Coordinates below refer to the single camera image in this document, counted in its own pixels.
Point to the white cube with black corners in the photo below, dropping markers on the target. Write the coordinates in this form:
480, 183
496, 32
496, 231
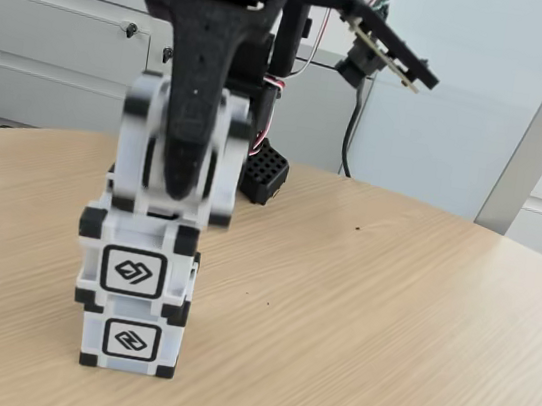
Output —
135, 272
226, 176
133, 340

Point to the black cabinet key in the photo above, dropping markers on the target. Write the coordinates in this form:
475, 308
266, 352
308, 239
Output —
166, 54
131, 30

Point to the white cabinet with drawers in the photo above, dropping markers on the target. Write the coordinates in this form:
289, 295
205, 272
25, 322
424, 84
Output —
44, 55

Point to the camera module on black mount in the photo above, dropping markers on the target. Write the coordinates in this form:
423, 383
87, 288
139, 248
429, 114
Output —
384, 47

